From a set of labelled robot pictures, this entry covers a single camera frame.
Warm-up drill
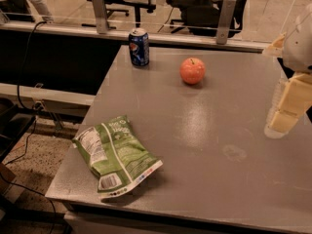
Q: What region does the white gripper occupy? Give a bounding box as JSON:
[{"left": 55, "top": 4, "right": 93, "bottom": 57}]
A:
[{"left": 262, "top": 4, "right": 312, "bottom": 138}]

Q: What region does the red apple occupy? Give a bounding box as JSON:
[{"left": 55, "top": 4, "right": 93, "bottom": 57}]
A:
[{"left": 179, "top": 58, "right": 206, "bottom": 85}]

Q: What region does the green jalapeno chip bag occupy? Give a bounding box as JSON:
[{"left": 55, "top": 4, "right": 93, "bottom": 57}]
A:
[{"left": 72, "top": 115, "right": 163, "bottom": 199}]

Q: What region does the blue pepsi soda can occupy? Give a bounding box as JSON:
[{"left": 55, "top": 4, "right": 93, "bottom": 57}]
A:
[{"left": 129, "top": 28, "right": 149, "bottom": 66}]

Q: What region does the left metal bracket post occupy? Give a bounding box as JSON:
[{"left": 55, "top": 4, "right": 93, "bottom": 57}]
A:
[{"left": 92, "top": 0, "right": 109, "bottom": 34}]

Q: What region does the black power cable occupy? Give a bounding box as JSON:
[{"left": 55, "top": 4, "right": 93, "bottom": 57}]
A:
[{"left": 0, "top": 20, "right": 58, "bottom": 234}]

